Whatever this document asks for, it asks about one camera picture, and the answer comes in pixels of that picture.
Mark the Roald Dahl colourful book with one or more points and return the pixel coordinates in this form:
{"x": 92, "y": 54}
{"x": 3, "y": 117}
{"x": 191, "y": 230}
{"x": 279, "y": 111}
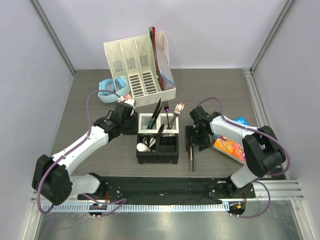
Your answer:
{"x": 231, "y": 148}

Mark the black two-slot utensil container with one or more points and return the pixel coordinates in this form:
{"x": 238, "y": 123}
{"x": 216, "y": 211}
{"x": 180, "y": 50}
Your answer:
{"x": 165, "y": 150}

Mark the brown wooden chopstick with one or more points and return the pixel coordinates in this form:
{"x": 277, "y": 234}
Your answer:
{"x": 191, "y": 153}

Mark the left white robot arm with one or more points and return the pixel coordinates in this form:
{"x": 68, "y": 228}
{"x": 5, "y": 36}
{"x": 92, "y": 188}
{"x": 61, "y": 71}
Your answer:
{"x": 53, "y": 177}

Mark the coloured plastic folders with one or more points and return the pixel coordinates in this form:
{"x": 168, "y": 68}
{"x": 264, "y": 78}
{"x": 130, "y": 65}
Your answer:
{"x": 161, "y": 58}

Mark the silver metal fork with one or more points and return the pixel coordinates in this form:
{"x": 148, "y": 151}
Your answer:
{"x": 175, "y": 115}

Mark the white file organizer rack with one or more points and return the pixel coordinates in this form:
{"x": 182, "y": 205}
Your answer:
{"x": 134, "y": 59}

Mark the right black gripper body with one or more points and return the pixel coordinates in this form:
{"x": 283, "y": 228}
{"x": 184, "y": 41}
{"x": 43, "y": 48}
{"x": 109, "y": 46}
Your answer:
{"x": 199, "y": 138}

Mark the white two-slot utensil container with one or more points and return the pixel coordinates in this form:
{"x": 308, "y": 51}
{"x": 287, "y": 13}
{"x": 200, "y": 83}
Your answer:
{"x": 144, "y": 120}

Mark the teal handled black knife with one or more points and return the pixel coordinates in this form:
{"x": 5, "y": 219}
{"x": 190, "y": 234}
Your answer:
{"x": 151, "y": 123}

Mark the purple metallic spoon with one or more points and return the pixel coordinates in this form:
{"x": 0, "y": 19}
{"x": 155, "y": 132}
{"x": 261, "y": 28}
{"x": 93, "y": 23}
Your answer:
{"x": 161, "y": 129}

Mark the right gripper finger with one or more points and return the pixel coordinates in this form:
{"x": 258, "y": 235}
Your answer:
{"x": 204, "y": 146}
{"x": 188, "y": 137}

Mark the pink paper label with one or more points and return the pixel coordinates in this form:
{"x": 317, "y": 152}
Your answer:
{"x": 128, "y": 96}

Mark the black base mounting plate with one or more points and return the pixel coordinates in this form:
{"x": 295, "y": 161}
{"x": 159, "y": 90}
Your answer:
{"x": 118, "y": 187}

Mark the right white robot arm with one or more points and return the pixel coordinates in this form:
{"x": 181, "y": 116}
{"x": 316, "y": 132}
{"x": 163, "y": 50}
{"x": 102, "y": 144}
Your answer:
{"x": 262, "y": 150}

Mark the blue treehouse book underneath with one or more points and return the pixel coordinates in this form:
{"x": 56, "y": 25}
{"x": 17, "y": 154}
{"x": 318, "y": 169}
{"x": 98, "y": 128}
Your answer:
{"x": 241, "y": 120}

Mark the slotted cable duct strip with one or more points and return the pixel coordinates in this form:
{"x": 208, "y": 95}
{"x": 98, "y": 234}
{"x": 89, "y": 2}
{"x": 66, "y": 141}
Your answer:
{"x": 129, "y": 208}

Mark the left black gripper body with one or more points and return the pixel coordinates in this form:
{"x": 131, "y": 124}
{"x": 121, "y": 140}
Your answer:
{"x": 130, "y": 126}

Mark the green and tan chopstick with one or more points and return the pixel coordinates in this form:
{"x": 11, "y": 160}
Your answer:
{"x": 193, "y": 162}

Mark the light blue headphones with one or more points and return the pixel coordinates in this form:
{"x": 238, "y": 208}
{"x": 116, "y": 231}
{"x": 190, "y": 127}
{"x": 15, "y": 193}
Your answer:
{"x": 112, "y": 90}

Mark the black plastic knife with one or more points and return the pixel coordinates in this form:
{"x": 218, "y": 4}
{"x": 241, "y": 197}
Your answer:
{"x": 157, "y": 109}

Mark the copper coloured fork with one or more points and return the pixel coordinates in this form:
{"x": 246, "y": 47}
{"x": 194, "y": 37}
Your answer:
{"x": 178, "y": 110}

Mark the thin dark metal chopstick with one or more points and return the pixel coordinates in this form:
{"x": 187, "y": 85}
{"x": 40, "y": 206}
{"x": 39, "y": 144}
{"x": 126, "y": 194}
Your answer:
{"x": 190, "y": 164}

